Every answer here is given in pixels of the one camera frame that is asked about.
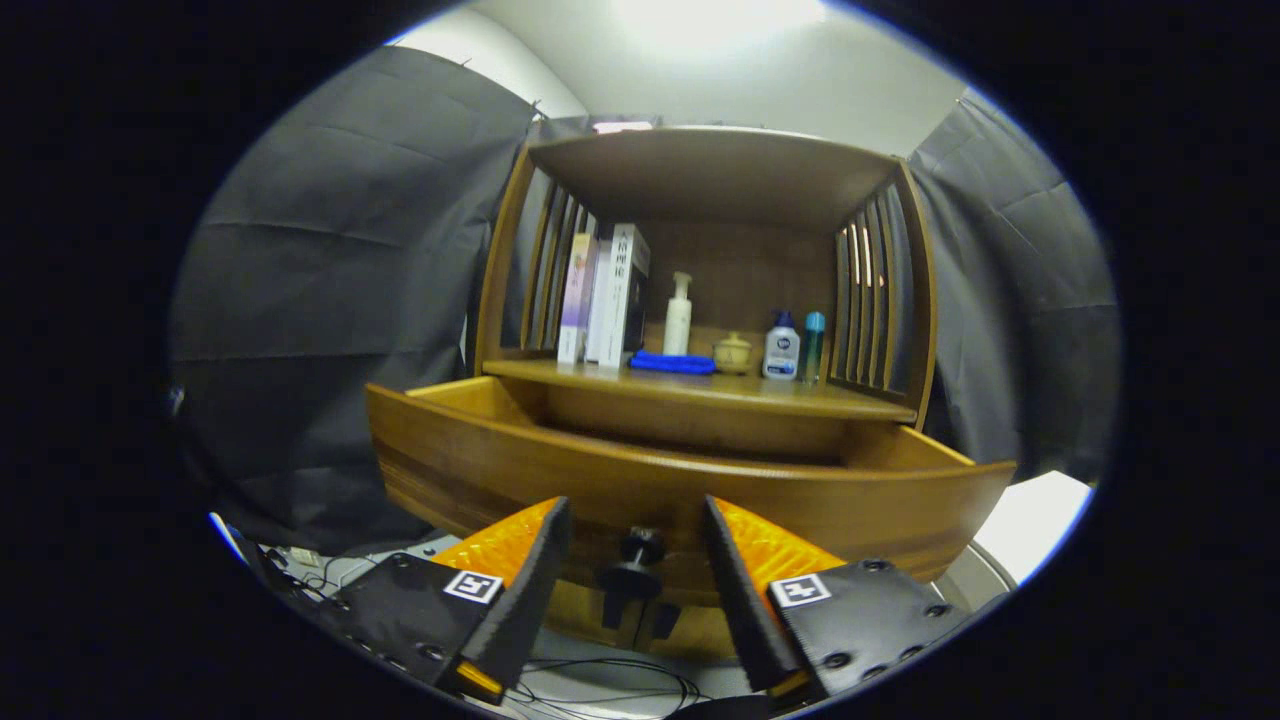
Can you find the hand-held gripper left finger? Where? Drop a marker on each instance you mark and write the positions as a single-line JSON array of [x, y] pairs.
[[525, 600]]

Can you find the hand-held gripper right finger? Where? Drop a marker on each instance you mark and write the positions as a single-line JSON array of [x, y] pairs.
[[745, 610]]

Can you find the wooden drawer with black knob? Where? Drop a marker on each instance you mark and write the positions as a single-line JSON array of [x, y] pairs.
[[480, 470]]

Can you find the wooden cabinet door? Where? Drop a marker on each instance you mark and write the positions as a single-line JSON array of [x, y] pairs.
[[700, 630], [575, 610]]

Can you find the wooden countertop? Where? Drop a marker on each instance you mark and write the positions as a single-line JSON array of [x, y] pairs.
[[700, 385]]

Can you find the white side cabinet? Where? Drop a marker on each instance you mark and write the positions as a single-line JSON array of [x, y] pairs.
[[1030, 520]]

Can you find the brown wooden cabinet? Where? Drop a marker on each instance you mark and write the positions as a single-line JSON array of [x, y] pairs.
[[720, 180]]

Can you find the beige lidded teacup with saucer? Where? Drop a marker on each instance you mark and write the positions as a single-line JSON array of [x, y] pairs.
[[733, 355]]

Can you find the blue folded cloth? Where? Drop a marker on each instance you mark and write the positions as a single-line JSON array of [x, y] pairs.
[[670, 363]]

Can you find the white bottle with blue cap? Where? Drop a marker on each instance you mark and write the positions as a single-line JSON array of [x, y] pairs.
[[781, 350]]

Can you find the slim teal bottle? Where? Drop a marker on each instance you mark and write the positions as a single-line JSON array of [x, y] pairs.
[[813, 350]]

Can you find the white pump bottle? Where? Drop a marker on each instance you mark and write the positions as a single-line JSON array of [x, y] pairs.
[[678, 325]]

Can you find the purple book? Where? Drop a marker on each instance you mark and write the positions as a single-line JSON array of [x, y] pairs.
[[577, 300]]

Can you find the white book with portrait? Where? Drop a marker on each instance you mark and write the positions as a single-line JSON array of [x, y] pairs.
[[620, 300]]

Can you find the ceiling light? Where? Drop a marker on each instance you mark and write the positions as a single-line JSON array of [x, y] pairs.
[[720, 20]]

